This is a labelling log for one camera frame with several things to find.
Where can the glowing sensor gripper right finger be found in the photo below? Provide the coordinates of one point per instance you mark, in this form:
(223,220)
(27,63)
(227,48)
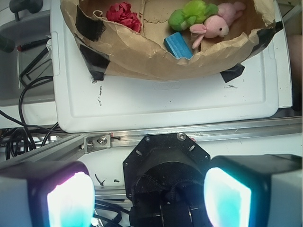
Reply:
(254,191)

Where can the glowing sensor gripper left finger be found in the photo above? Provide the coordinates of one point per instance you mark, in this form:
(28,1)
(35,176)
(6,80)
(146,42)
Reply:
(46,194)

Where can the pink plush bunny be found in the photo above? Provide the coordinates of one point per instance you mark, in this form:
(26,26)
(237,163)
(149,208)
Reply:
(217,25)

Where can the black allen key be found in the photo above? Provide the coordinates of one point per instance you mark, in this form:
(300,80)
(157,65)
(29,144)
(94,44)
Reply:
(34,62)

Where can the brown paper bag tray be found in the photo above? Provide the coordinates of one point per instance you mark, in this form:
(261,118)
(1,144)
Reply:
(143,55)

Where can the blue foam block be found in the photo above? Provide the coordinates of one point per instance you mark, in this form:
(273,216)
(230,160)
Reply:
(176,45)

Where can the green plush turtle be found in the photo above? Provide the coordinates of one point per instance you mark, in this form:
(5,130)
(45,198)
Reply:
(194,12)

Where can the red crumpled paper flower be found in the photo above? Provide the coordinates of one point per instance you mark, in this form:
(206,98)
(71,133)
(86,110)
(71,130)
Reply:
(121,13)

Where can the aluminium extrusion rail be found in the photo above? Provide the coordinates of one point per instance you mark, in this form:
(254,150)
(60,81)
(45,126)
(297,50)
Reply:
(265,136)

